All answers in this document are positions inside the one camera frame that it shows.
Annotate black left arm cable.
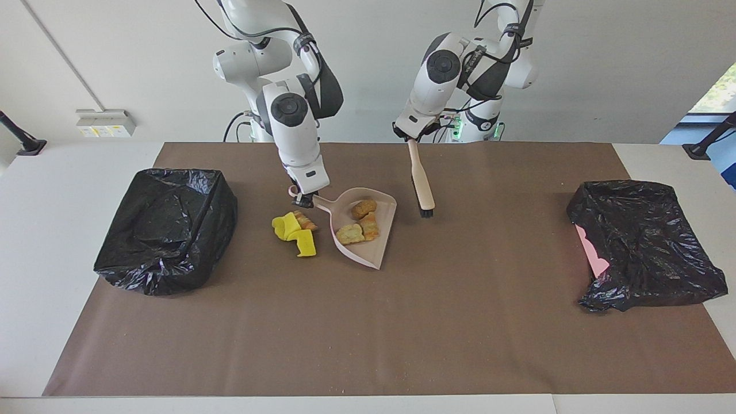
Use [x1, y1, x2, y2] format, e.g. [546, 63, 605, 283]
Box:
[443, 0, 535, 144]

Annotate orange striped trash lump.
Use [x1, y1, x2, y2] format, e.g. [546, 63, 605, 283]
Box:
[292, 210, 320, 232]

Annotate black base cable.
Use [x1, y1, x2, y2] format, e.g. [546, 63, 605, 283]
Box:
[417, 114, 461, 143]
[223, 111, 254, 143]

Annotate notched yellow sponge piece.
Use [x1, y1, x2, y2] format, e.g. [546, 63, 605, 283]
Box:
[295, 229, 318, 258]

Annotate beige handled black bristle brush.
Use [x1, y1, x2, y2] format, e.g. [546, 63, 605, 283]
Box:
[407, 138, 436, 218]

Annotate black angled stand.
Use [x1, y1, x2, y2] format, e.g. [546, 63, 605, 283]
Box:
[0, 110, 47, 157]
[683, 112, 736, 160]

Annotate brown paper table mat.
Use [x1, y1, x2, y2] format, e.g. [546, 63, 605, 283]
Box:
[43, 142, 736, 397]

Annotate black bag lined bin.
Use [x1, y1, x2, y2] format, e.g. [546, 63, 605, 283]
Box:
[94, 168, 239, 297]

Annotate black bag over pink bin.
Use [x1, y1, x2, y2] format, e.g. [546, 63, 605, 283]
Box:
[566, 180, 729, 313]

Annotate black right base cable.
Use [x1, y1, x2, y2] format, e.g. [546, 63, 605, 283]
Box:
[223, 111, 254, 143]

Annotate window with dark frame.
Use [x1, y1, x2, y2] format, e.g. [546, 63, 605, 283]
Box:
[687, 60, 736, 124]

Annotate white wall socket box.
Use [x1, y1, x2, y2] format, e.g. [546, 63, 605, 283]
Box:
[76, 109, 137, 137]

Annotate pink plastic bin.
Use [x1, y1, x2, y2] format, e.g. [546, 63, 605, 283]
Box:
[575, 224, 610, 279]

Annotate beige plastic dustpan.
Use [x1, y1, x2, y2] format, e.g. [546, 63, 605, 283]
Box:
[287, 185, 398, 270]

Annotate black left base cable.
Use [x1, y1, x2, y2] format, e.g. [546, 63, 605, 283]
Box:
[417, 114, 461, 143]

